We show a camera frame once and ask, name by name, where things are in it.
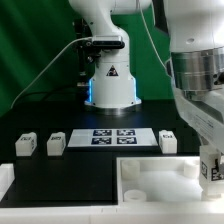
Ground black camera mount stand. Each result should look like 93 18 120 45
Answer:
73 19 97 87

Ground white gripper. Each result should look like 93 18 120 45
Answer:
173 88 224 154

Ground white camera cable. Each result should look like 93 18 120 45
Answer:
10 37 93 109

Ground white tag sheet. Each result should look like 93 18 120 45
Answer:
68 128 158 147

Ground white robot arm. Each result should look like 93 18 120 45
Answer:
69 0 224 154

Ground white square tabletop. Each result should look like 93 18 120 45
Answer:
117 157 224 213

